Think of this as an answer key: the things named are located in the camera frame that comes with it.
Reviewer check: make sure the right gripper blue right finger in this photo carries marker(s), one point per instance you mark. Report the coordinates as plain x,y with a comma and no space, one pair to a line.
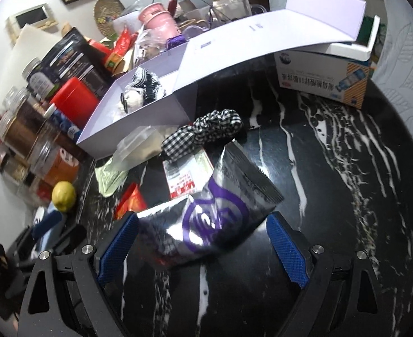
291,247

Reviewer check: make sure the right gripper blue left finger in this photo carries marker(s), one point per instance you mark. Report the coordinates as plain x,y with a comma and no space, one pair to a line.
114,246

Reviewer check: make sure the red gold snack packet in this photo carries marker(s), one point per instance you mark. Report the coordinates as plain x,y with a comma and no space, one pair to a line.
132,200

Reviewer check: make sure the light green tea packet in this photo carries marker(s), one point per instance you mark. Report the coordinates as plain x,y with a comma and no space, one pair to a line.
109,180

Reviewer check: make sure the silver purple snack bag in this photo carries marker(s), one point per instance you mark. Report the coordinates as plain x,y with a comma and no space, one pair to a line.
234,201

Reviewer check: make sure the red white packet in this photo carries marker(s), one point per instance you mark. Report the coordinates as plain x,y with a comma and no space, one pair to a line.
188,174

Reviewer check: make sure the clear zip bag white contents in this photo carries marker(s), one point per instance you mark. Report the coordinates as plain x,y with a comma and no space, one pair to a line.
142,144

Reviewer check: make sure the black white checkered scrunchie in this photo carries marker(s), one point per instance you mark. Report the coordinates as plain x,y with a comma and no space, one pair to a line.
209,128

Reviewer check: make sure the checkered plush doll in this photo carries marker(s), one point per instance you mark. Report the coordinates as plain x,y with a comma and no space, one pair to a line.
145,88

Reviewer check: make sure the white blue small device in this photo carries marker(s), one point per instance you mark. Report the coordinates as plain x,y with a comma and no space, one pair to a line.
47,227

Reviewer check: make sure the yellow lemon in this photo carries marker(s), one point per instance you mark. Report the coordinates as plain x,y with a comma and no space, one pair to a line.
64,196

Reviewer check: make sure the orange filled plastic jar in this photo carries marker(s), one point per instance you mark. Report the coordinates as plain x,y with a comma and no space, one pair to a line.
52,163

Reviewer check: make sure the brown filled spice jar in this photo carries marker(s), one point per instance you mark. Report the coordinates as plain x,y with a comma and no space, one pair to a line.
16,134

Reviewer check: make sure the blue tablet tube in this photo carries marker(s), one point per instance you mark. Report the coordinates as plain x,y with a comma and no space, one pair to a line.
62,122

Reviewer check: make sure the red cylindrical canister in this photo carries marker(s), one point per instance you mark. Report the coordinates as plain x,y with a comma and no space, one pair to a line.
76,102

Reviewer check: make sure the white open gift box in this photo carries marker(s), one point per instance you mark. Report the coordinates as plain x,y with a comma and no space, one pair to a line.
300,23

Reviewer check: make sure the dark label plastic jar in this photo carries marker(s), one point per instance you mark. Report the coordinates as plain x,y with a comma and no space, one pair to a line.
41,79

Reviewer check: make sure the white blue medicine box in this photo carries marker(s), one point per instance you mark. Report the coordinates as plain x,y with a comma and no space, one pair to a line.
333,77

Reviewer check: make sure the black coffee pouch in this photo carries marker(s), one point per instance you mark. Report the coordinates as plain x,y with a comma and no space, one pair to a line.
74,57

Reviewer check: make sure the white foam board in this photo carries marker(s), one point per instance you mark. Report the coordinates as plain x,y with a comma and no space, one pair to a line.
32,43

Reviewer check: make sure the red bag of dates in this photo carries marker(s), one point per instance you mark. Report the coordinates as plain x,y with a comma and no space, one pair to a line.
116,57

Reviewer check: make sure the pink cup stack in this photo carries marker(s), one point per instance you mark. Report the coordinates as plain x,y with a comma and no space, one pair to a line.
157,18

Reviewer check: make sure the wooden framed wall monitor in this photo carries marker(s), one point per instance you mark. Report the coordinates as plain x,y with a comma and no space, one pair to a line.
40,17

